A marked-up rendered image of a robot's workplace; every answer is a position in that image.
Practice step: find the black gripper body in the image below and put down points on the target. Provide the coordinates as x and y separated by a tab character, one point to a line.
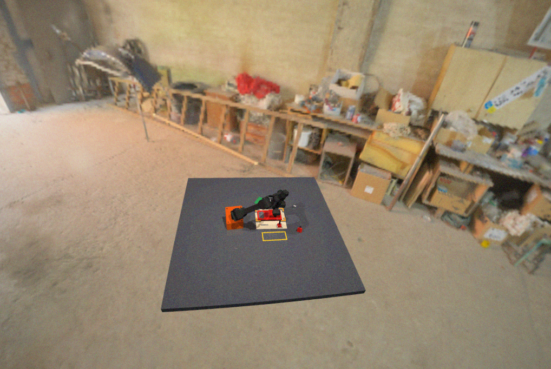
276	211

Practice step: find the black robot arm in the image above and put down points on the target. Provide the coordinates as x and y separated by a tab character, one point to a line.
265	203

